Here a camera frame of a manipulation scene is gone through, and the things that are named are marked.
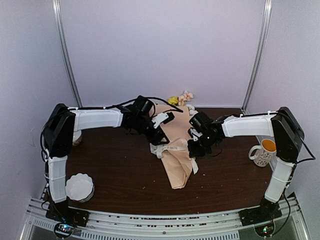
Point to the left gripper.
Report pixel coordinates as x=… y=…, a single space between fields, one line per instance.
x=154 y=138

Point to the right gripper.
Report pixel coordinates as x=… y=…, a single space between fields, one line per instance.
x=194 y=153

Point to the white ribbon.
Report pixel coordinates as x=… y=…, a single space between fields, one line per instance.
x=159 y=149

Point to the yellow fake flower stem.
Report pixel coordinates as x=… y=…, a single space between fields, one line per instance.
x=174 y=100

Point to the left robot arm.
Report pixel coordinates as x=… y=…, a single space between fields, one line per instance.
x=64 y=122

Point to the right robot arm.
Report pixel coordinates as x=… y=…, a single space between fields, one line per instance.
x=281 y=125

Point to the peach fake flower stem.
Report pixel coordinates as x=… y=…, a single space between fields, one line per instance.
x=184 y=98

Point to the white patterned mug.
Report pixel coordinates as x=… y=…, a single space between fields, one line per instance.
x=263 y=153

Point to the small white bowl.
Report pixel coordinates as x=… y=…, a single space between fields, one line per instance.
x=77 y=138

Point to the white scalloped dish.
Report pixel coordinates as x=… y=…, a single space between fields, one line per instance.
x=80 y=188

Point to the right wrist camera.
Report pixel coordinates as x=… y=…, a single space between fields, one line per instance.
x=194 y=134

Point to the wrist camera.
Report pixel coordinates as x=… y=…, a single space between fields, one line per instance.
x=162 y=118
x=194 y=134

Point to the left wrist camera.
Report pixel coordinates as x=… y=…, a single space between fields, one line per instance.
x=162 y=118

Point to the front aluminium rail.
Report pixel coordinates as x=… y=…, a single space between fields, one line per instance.
x=223 y=225

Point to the left aluminium frame post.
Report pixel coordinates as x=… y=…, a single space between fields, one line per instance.
x=56 y=4

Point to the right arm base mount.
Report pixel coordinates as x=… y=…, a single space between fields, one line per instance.
x=262 y=217

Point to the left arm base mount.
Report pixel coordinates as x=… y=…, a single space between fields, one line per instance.
x=67 y=219

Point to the aluminium corner frame post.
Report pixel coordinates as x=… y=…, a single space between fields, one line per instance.
x=264 y=30

